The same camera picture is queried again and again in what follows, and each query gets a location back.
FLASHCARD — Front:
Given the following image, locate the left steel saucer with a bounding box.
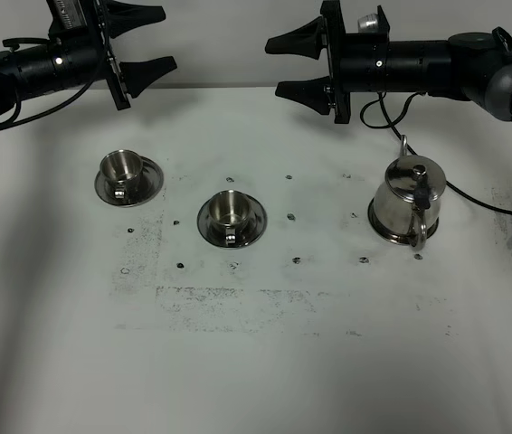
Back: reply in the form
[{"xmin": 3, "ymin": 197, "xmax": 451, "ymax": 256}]
[{"xmin": 94, "ymin": 156, "xmax": 164, "ymax": 207}]

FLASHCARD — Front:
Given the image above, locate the middle stainless steel teacup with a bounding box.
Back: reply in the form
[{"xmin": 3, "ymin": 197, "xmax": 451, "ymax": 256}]
[{"xmin": 202, "ymin": 190, "xmax": 252, "ymax": 248}]

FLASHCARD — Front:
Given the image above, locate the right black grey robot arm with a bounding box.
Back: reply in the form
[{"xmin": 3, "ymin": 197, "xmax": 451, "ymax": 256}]
[{"xmin": 265, "ymin": 1, "xmax": 512, "ymax": 124}]

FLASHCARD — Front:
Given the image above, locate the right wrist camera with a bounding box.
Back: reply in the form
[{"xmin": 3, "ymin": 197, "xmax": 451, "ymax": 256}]
[{"xmin": 357, "ymin": 5, "xmax": 390, "ymax": 35}]

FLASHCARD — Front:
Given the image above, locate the steel teapot saucer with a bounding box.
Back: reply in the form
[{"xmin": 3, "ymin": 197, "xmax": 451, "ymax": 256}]
[{"xmin": 367, "ymin": 200, "xmax": 440, "ymax": 251}]

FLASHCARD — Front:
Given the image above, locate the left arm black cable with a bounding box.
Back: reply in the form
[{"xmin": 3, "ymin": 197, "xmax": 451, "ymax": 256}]
[{"xmin": 0, "ymin": 37, "xmax": 94, "ymax": 143}]

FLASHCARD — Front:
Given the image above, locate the stainless steel teapot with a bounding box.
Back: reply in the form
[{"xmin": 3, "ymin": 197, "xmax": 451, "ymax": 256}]
[{"xmin": 367, "ymin": 134, "xmax": 448, "ymax": 250}]

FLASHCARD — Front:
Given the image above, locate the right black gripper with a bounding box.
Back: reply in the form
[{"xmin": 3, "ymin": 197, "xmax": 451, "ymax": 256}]
[{"xmin": 265, "ymin": 1, "xmax": 447, "ymax": 124}]

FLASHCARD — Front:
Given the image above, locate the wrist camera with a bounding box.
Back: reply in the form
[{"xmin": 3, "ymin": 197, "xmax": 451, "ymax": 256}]
[
  {"xmin": 357, "ymin": 5, "xmax": 390, "ymax": 35},
  {"xmin": 47, "ymin": 0, "xmax": 100, "ymax": 40}
]

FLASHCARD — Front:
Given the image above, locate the stainless steel teacup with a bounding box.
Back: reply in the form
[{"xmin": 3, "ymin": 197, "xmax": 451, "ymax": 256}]
[
  {"xmin": 202, "ymin": 190, "xmax": 252, "ymax": 248},
  {"xmin": 100, "ymin": 149, "xmax": 144, "ymax": 201}
]

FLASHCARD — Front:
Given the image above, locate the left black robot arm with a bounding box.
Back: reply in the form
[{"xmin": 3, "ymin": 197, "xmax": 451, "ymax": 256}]
[{"xmin": 0, "ymin": 1, "xmax": 177, "ymax": 131}]

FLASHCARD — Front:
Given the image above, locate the middle steel saucer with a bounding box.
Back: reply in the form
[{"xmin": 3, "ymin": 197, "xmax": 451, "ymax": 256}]
[{"xmin": 196, "ymin": 192, "xmax": 267, "ymax": 249}]

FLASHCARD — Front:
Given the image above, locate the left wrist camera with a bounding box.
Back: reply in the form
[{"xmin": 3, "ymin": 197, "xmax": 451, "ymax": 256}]
[{"xmin": 47, "ymin": 0, "xmax": 100, "ymax": 40}]

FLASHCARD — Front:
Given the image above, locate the left stainless steel teacup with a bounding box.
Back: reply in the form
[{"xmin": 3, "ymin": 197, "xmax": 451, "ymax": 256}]
[{"xmin": 100, "ymin": 149, "xmax": 144, "ymax": 201}]

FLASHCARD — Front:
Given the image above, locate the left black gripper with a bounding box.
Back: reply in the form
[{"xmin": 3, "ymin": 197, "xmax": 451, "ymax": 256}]
[{"xmin": 48, "ymin": 1, "xmax": 177, "ymax": 110}]

